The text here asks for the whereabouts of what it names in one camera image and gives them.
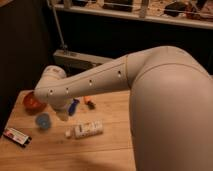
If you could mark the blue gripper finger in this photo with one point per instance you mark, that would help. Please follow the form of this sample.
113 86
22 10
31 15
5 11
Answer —
73 106

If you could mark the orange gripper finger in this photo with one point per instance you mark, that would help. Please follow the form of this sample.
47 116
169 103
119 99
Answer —
88 102

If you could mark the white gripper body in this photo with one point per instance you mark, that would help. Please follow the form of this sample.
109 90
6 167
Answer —
62 109

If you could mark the white plastic bottle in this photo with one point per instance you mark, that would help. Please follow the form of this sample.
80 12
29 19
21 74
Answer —
84 130

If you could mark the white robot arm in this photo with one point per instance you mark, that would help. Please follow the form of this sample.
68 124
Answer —
170 104

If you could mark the blue plastic cup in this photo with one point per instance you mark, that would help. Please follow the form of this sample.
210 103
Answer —
43 121

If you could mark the orange bowl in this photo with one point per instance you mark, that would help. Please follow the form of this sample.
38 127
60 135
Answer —
30 102

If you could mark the black white red box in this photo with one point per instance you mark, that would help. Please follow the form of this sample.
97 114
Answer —
17 136

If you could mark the white metal shelf frame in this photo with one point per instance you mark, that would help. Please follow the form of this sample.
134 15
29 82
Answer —
112 28

